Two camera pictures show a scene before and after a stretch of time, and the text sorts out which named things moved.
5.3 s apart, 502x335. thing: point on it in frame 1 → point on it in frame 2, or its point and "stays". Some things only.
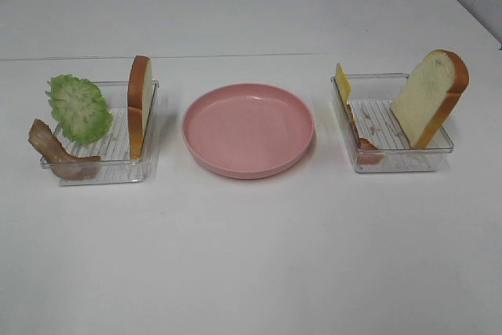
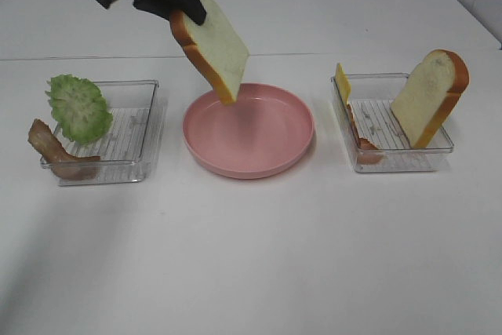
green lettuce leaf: (78, 108) stays
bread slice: (140, 96) → (214, 46)
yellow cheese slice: (343, 82) stays
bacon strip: (364, 146) stays
